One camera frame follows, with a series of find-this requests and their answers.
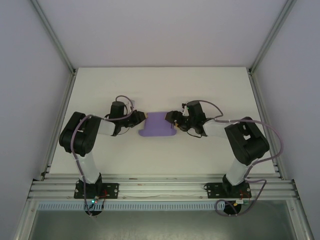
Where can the purple paper box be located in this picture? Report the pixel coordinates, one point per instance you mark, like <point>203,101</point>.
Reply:
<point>156,126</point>

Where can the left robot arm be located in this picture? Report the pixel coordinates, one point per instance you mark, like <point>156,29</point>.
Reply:
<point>80,135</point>

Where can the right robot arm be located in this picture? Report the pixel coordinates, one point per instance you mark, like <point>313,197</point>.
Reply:
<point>250,142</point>

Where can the small circuit board with LEDs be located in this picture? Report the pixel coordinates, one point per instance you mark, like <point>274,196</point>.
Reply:
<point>94,200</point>

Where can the small connector board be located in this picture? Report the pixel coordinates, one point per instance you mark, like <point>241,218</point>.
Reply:
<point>240,201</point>

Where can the grey metal panel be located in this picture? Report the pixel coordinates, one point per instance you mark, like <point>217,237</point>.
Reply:
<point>160,225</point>

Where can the aluminium table side rail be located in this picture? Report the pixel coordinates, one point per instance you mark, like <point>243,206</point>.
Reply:
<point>60,117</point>
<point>265,117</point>

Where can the aluminium mounting rail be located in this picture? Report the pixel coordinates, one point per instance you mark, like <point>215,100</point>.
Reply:
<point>160,190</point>

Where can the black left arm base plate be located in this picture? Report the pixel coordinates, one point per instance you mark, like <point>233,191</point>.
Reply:
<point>112,191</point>

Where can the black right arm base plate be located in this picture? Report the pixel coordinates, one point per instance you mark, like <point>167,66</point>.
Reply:
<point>212,191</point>

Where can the aluminium frame post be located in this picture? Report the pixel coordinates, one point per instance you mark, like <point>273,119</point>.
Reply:
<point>53,32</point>
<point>271,35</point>

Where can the aluminium frame leg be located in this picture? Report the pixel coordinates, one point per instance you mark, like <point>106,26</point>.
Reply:
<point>25,220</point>
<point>298,220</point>

